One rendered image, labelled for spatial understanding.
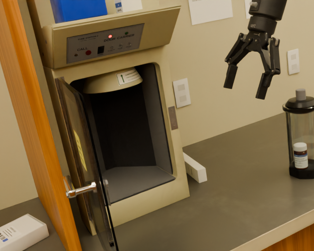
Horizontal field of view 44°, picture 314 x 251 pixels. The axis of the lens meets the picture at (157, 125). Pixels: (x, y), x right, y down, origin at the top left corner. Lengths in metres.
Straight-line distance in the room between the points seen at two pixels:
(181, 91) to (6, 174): 0.75
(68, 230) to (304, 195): 0.65
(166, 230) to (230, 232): 0.17
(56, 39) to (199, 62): 0.88
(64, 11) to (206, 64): 0.92
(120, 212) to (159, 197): 0.13
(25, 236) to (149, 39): 0.63
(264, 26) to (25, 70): 0.63
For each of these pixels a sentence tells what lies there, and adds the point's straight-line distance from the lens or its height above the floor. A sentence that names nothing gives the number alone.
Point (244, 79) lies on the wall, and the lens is 1.80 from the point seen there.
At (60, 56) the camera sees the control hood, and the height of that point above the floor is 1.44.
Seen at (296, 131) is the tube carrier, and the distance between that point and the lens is 1.21.
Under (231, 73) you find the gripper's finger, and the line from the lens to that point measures 1.18.
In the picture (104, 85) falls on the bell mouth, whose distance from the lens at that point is 1.05.
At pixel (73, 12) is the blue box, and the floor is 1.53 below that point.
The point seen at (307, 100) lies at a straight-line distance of 1.20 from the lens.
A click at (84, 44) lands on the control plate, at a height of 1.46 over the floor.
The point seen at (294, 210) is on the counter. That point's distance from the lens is 1.10.
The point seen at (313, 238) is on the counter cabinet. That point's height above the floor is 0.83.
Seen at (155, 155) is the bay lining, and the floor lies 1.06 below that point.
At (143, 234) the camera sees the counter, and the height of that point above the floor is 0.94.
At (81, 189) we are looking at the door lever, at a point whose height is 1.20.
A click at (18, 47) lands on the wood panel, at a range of 0.87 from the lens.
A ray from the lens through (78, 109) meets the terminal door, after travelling 0.67.
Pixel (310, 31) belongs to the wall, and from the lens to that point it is 2.07.
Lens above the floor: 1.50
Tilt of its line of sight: 16 degrees down
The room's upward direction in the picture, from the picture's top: 10 degrees counter-clockwise
